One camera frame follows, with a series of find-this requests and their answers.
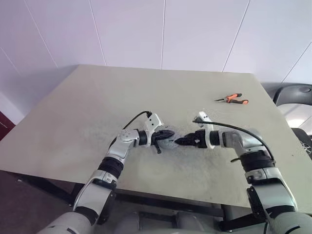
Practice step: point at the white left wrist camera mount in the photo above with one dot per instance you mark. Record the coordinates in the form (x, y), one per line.
(153, 120)

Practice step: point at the grey rounded body shell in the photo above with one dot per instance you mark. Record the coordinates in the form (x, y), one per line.
(190, 221)

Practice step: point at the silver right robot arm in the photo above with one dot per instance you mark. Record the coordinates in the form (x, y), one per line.
(268, 190)

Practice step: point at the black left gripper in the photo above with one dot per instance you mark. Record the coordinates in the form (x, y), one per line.
(157, 137)

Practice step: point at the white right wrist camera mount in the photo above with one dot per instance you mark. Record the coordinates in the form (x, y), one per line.
(206, 119)

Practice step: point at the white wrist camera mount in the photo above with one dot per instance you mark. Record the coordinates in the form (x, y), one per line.
(206, 119)
(153, 120)

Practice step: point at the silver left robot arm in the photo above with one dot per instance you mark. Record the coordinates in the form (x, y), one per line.
(119, 151)

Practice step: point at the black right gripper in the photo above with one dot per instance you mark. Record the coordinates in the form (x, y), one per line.
(200, 139)

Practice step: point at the dark red cabinet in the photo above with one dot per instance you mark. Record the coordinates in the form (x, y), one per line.
(5, 125)

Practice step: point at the dark object with silver wheel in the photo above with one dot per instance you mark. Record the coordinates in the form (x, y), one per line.
(304, 146)

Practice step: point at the black plastic chair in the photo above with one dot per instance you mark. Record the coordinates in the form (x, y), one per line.
(297, 93)

